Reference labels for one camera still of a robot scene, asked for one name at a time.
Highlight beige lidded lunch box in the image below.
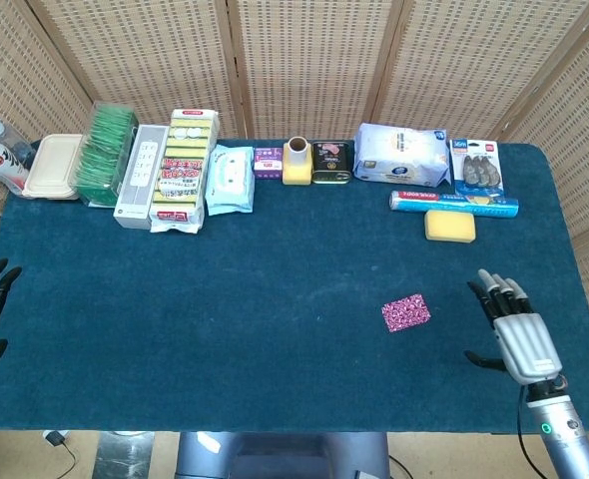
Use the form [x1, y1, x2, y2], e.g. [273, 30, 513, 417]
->
[22, 133, 85, 202]

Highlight yellow sponges multipack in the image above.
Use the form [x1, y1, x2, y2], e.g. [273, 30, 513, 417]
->
[149, 108, 221, 235]

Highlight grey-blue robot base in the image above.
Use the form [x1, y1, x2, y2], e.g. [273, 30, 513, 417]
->
[176, 431, 391, 479]

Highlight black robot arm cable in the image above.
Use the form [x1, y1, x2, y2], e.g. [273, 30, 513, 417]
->
[516, 388, 548, 479]

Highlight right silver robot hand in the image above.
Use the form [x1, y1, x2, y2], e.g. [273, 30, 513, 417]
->
[463, 267, 565, 387]

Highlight white blue tissue pack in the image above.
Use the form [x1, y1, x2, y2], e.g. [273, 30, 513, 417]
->
[352, 122, 450, 189]

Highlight magenta patterned cloth square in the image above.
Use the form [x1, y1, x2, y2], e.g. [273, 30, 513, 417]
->
[380, 292, 432, 333]

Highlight black gold luncheon meat can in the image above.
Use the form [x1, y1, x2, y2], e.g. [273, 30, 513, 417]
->
[311, 140, 352, 186]

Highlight yellow rectangular sponge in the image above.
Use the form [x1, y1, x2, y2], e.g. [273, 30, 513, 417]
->
[423, 209, 477, 244]

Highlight black power adapter with cable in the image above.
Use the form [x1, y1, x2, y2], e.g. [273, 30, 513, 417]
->
[43, 431, 79, 475]

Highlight clear water bottle white cap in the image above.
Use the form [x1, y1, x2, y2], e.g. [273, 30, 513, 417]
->
[0, 118, 36, 161]

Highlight clear box green tea bags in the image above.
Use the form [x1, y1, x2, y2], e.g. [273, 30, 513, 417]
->
[72, 101, 140, 208]

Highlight yellow tape holder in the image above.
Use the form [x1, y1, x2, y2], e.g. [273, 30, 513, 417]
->
[282, 149, 313, 187]

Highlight small purple box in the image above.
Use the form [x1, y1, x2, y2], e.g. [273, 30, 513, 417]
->
[253, 146, 285, 181]

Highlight white power strip box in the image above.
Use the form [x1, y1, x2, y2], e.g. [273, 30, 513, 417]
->
[113, 124, 170, 231]

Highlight white roll cardboard core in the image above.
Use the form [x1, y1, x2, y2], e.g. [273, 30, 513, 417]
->
[287, 137, 309, 171]

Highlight blue food wrap box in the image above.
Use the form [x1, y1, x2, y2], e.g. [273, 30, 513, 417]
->
[388, 190, 520, 220]

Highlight grey metal table leg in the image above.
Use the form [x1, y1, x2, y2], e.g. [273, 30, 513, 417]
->
[96, 431, 156, 479]

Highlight white bottle black print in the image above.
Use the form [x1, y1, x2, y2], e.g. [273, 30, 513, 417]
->
[0, 134, 31, 197]

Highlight teal carpet table mat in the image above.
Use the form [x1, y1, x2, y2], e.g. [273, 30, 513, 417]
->
[0, 139, 589, 434]

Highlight light blue wet wipes pack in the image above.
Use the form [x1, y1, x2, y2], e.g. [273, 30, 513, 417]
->
[205, 144, 256, 217]

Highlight woven bamboo folding screen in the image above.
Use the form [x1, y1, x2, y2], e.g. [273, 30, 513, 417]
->
[0, 0, 589, 395]

